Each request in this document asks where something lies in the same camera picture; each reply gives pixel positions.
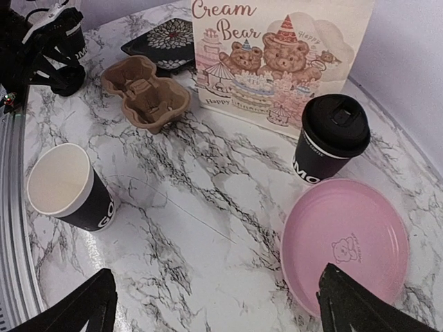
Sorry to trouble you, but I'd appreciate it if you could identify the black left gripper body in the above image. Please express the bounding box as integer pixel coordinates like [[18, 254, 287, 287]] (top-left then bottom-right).
[[1, 30, 48, 100]]

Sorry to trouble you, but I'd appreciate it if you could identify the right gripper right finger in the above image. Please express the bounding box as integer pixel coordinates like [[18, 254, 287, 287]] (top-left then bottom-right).
[[316, 263, 434, 332]]

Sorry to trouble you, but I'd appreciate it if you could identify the front aluminium rail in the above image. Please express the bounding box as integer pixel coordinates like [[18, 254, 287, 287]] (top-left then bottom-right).
[[1, 105, 44, 331]]

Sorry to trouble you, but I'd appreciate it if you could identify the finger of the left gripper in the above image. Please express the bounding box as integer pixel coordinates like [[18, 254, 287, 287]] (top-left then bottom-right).
[[29, 66, 86, 96], [42, 48, 82, 68]]

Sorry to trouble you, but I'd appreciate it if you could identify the brown cardboard cup carrier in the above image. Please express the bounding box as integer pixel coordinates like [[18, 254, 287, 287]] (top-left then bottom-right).
[[101, 55, 191, 134]]

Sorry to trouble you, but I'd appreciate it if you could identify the black floral square plate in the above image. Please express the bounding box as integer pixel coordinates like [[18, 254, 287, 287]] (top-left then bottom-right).
[[120, 18, 195, 71]]

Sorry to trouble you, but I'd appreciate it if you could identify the pink round plate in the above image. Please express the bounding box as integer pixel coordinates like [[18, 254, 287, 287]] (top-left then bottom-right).
[[280, 178, 409, 317]]

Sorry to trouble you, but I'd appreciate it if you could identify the black cup lid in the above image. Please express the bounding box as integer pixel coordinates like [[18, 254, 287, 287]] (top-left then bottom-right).
[[302, 94, 371, 158]]

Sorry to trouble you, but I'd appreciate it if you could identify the black paper coffee cup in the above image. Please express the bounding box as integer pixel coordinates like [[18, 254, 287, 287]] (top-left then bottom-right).
[[292, 130, 350, 184]]

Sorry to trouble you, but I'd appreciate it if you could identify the white printed paper bag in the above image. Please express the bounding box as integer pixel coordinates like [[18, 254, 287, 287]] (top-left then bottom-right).
[[190, 0, 374, 136]]

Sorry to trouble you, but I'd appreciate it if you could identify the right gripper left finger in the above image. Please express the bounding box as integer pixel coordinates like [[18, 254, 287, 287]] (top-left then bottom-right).
[[12, 268, 118, 332]]

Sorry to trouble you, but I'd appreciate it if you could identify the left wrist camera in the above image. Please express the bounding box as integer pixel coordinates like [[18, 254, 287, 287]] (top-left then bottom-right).
[[21, 1, 83, 44]]

